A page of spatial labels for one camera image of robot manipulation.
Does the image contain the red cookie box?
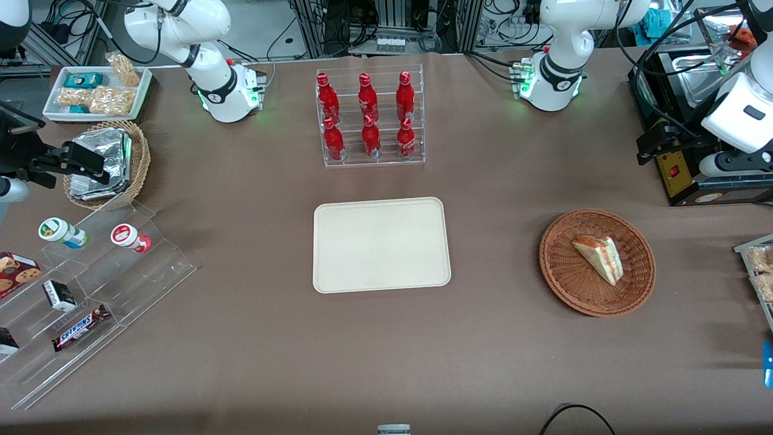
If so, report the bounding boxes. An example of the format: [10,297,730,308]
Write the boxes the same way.
[0,251,42,300]

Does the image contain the clear acrylic bottle rack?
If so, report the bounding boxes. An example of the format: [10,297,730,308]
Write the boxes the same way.
[315,63,426,169]

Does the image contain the foil wrapped packages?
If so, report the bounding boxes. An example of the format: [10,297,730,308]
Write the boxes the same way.
[70,127,133,201]

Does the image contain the black food warmer cabinet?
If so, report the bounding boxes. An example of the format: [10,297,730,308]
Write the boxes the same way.
[627,6,773,208]

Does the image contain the clear acrylic tiered shelf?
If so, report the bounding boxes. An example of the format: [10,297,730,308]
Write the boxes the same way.
[0,199,197,411]

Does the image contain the red cola bottle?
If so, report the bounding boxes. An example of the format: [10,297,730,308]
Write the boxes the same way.
[396,71,417,122]
[396,116,417,160]
[358,72,380,122]
[361,113,383,160]
[316,72,341,125]
[322,116,345,162]

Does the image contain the steel warmer pan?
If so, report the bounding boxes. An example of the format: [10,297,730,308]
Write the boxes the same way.
[672,55,728,105]

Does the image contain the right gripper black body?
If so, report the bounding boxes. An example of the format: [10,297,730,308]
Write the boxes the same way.
[0,101,47,177]

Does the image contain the green cap yogurt bottle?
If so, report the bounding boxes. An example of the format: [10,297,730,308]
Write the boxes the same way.
[38,217,89,250]

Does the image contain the teal snack box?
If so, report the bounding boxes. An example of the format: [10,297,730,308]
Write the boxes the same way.
[64,72,104,90]

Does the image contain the beige rectangular tray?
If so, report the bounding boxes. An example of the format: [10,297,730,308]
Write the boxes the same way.
[312,197,452,295]

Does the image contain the white rectangular snack tray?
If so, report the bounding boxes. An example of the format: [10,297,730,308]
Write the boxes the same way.
[42,65,153,124]

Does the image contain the light wicker basket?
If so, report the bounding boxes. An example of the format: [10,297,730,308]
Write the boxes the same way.
[63,120,151,211]

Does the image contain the red food in warmer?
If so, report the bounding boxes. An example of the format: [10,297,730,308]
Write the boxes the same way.
[726,23,759,50]

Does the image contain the small black white box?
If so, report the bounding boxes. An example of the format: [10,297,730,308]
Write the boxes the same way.
[42,279,78,313]

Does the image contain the triangular sandwich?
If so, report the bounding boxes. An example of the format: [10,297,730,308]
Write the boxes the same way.
[571,235,624,287]

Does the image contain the round brown wicker basket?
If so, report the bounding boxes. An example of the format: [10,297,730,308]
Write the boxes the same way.
[539,208,657,318]

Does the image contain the clear bag of beige snacks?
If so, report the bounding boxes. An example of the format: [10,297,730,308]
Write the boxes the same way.
[105,51,141,88]
[57,87,92,109]
[89,85,137,117]

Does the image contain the Snickers chocolate bar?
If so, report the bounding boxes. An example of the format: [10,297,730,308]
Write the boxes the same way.
[51,303,112,353]

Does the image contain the red cap yogurt bottle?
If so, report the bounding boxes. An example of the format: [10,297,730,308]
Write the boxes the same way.
[110,223,152,254]

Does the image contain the aluminium frame rack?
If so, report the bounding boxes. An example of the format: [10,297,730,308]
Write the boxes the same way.
[290,0,485,59]

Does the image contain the teal cloth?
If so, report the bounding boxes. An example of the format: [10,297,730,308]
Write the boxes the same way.
[640,5,681,39]

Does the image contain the wire rack with snacks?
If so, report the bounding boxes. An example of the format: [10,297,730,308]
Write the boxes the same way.
[733,234,773,334]

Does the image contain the black looped cable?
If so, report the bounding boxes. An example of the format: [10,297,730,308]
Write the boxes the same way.
[539,403,617,435]

